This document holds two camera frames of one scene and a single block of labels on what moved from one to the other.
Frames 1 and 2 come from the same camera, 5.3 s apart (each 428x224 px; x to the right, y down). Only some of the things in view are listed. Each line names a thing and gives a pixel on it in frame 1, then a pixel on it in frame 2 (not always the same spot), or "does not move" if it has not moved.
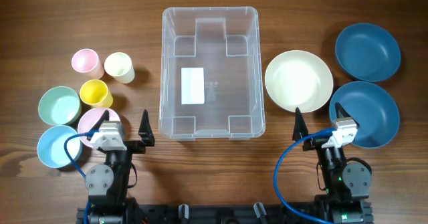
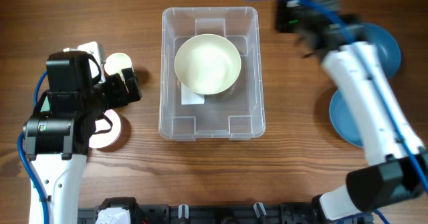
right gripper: (316, 144) to (309, 37)
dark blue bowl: (368, 52) does not move
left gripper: (130, 145) to (124, 87)
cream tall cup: (120, 65) does not move
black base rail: (183, 213) does not move
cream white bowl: (299, 79) to (207, 63)
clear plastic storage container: (210, 80) does not move
